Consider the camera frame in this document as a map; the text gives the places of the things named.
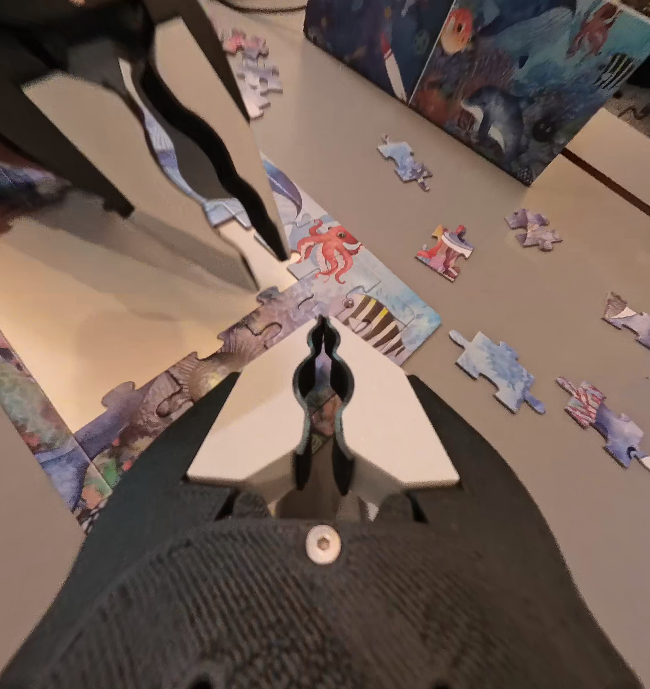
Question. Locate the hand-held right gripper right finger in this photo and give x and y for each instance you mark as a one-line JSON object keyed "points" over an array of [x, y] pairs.
{"points": [[400, 430]]}

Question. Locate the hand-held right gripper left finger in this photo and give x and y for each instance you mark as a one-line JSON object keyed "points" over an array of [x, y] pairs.
{"points": [[244, 430]]}

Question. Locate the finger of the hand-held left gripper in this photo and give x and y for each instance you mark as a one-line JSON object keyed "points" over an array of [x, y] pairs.
{"points": [[115, 150], [212, 91]]}

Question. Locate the light blue puzzle piece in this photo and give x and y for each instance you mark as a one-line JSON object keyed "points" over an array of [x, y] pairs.
{"points": [[497, 366]]}

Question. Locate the sea animal jigsaw puzzle board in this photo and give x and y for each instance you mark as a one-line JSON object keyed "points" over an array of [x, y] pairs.
{"points": [[142, 333]]}

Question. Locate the red coral puzzle piece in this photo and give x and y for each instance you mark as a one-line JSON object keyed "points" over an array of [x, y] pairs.
{"points": [[446, 253]]}

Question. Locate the pink coral puzzle piece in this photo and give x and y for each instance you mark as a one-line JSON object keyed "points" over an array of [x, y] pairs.
{"points": [[615, 430]]}

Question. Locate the row of loose jigsaw pieces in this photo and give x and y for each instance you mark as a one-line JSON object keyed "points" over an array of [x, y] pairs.
{"points": [[260, 80]]}

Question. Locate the purple white puzzle piece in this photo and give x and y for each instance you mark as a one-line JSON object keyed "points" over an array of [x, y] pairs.
{"points": [[637, 323]]}

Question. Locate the illustrated puzzle box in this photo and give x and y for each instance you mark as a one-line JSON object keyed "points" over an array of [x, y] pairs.
{"points": [[518, 80]]}

